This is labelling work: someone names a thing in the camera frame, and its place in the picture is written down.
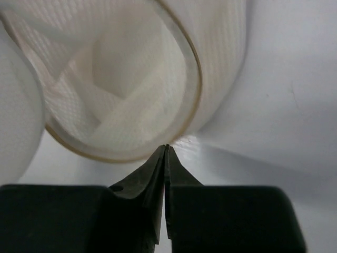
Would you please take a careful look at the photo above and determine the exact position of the white mesh laundry bag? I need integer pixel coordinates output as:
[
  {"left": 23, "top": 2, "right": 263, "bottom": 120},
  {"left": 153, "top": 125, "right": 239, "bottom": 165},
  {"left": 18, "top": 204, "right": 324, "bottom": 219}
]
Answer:
[{"left": 0, "top": 0, "right": 248, "bottom": 166}]

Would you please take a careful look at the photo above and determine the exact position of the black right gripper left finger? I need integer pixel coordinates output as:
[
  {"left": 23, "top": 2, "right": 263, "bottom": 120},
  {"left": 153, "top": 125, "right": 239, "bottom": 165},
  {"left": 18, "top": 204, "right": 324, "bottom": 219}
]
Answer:
[{"left": 1, "top": 146, "right": 165, "bottom": 252}]

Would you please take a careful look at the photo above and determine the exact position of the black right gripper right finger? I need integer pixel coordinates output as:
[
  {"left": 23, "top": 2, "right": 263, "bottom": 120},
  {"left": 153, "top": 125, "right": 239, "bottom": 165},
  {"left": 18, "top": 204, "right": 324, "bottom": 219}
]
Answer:
[{"left": 164, "top": 145, "right": 306, "bottom": 253}]

